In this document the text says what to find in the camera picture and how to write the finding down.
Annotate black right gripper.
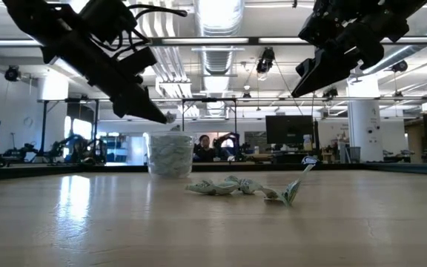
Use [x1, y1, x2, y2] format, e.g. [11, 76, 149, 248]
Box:
[291, 0, 410, 99]

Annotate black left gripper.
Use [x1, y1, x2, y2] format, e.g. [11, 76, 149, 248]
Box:
[42, 24, 171, 125]

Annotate white ceiling pipes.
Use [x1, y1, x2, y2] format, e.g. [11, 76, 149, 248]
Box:
[124, 0, 196, 100]

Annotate black ceiling spotlight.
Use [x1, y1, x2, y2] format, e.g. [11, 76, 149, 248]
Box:
[390, 59, 409, 73]
[256, 47, 276, 74]
[4, 65, 22, 83]

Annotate clear plastic cup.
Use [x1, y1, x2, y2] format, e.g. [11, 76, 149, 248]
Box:
[146, 131, 196, 179]

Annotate black computer monitor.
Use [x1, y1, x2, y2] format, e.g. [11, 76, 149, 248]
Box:
[265, 114, 315, 146]

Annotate white round column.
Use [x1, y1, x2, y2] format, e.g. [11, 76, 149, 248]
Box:
[347, 73, 384, 163]

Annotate person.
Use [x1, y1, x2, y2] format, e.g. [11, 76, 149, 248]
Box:
[193, 133, 219, 163]

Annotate white and blue object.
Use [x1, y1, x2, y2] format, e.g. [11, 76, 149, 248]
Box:
[301, 155, 322, 166]

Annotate grey waste bin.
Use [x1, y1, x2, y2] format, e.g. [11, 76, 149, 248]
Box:
[348, 146, 362, 163]

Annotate black overhead frame bar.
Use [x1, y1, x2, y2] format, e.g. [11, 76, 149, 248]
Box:
[0, 36, 427, 47]

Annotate silver ribbed ceiling duct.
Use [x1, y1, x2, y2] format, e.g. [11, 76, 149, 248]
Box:
[195, 0, 245, 117]

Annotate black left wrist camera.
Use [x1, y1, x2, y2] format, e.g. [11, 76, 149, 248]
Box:
[79, 0, 137, 42]

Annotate black background rig frame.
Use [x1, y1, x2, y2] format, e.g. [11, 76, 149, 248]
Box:
[180, 96, 239, 165]
[36, 96, 101, 165]

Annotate black camera cable loop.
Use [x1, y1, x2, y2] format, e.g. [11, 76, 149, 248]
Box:
[126, 3, 189, 50]

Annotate black table frame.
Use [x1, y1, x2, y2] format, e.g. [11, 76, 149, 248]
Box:
[0, 162, 427, 182]

